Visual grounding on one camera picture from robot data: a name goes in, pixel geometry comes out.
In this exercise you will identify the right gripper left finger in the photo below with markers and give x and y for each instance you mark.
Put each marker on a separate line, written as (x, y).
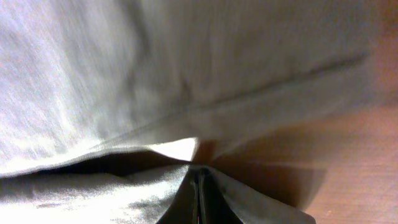
(184, 206)

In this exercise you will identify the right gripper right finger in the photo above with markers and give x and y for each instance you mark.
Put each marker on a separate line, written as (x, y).
(223, 199)

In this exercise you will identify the grey shorts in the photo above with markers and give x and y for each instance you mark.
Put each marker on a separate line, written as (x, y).
(106, 105)

